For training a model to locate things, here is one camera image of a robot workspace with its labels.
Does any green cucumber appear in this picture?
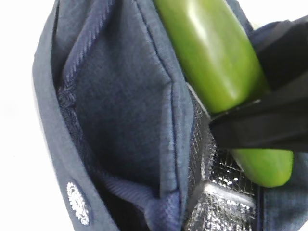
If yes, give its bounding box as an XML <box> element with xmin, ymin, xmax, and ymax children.
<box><xmin>154</xmin><ymin>0</ymin><xmax>294</xmax><ymax>188</ymax></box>

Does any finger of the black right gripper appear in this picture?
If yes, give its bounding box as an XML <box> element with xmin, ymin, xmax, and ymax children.
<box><xmin>255</xmin><ymin>16</ymin><xmax>308</xmax><ymax>89</ymax></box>
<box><xmin>210</xmin><ymin>80</ymin><xmax>308</xmax><ymax>152</ymax></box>

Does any navy blue lunch bag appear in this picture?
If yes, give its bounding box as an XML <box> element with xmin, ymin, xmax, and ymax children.
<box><xmin>33</xmin><ymin>0</ymin><xmax>308</xmax><ymax>231</ymax></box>

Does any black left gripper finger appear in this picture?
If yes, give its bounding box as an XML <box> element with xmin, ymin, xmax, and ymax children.
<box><xmin>184</xmin><ymin>180</ymin><xmax>256</xmax><ymax>231</ymax></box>

